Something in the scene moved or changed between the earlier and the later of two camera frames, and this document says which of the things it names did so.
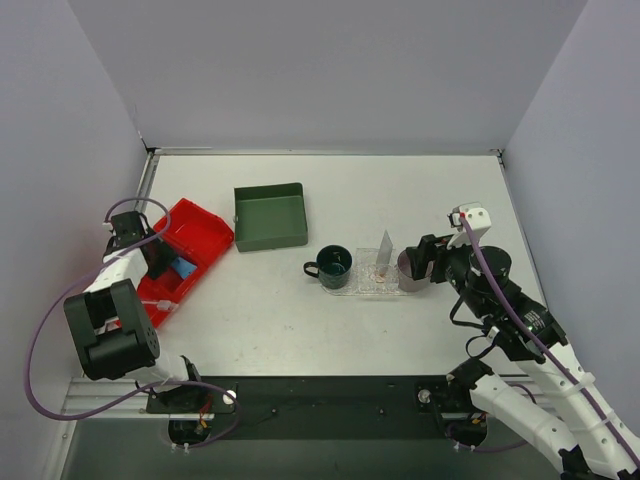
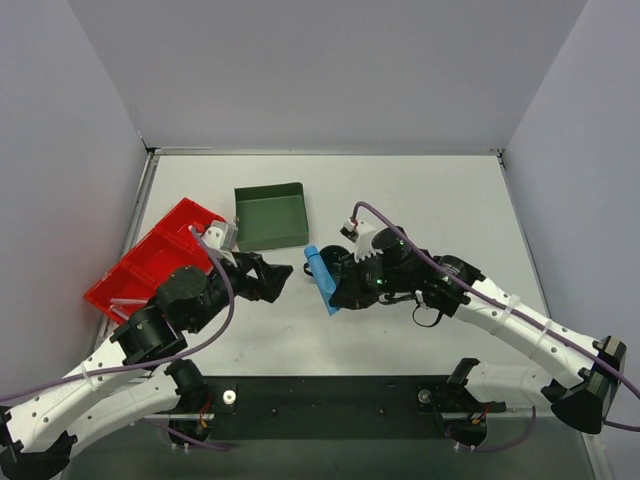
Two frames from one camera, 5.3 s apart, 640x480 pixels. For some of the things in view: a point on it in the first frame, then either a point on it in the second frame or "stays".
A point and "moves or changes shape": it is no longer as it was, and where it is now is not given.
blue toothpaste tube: [183, 267] moves or changes shape
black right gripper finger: [420, 255] to [345, 296]
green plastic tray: [269, 217] stays
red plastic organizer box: [196, 234] stays
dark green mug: [332, 266] stays
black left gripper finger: [158, 256] to [273, 274]
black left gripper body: [157, 256] to [251, 276]
